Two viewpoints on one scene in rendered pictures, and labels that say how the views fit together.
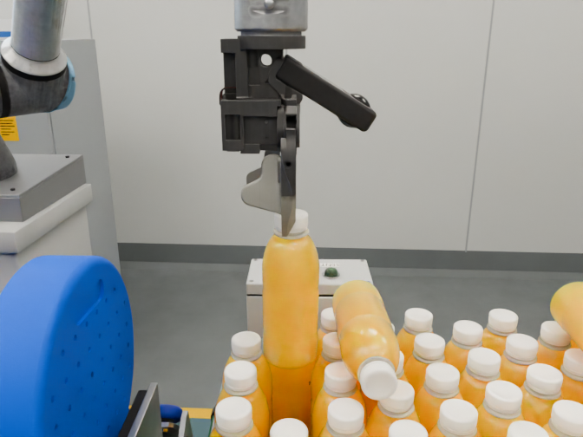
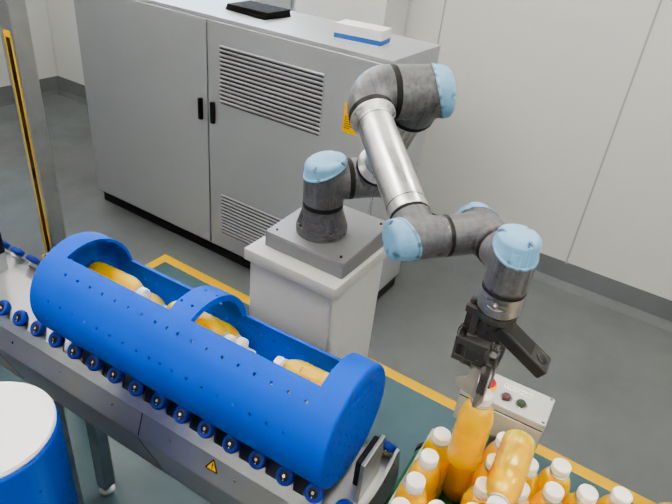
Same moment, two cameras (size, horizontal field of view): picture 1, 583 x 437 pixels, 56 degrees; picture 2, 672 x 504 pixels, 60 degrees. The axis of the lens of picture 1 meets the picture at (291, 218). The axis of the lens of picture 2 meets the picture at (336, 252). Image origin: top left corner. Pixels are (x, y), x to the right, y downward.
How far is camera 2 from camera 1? 0.66 m
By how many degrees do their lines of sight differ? 27
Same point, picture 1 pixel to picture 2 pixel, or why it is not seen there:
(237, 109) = (464, 343)
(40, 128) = not seen: hidden behind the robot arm
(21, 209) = (342, 272)
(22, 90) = (363, 188)
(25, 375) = (325, 430)
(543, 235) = not seen: outside the picture
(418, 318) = (559, 468)
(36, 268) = (341, 370)
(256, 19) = (486, 309)
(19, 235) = (337, 291)
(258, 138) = (472, 359)
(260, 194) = (465, 384)
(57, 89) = not seen: hidden behind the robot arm
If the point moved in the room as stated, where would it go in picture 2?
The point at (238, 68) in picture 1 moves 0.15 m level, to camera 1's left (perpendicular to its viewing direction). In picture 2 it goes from (472, 321) to (395, 291)
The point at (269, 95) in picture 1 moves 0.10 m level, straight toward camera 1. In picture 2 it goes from (486, 339) to (470, 372)
